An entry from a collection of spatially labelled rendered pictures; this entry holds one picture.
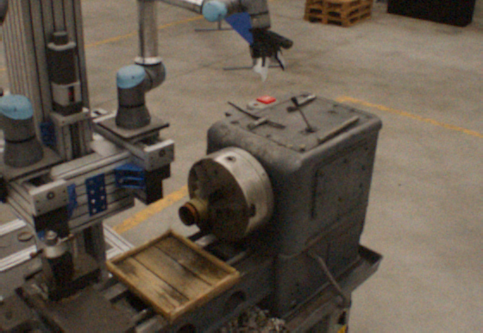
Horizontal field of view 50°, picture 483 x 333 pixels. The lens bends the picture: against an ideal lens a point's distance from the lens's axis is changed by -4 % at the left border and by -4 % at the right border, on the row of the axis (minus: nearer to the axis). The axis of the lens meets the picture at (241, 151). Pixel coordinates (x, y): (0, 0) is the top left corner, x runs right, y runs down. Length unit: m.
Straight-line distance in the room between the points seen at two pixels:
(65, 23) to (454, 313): 2.49
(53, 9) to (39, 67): 0.23
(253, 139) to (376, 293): 1.59
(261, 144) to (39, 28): 0.94
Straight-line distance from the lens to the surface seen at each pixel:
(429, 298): 3.30
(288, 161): 1.81
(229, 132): 1.98
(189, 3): 1.97
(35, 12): 2.12
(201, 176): 1.84
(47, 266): 1.63
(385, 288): 3.28
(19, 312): 1.78
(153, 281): 1.84
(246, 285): 1.96
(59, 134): 2.20
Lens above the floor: 2.07
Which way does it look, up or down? 27 degrees down
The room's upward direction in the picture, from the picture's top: 2 degrees clockwise
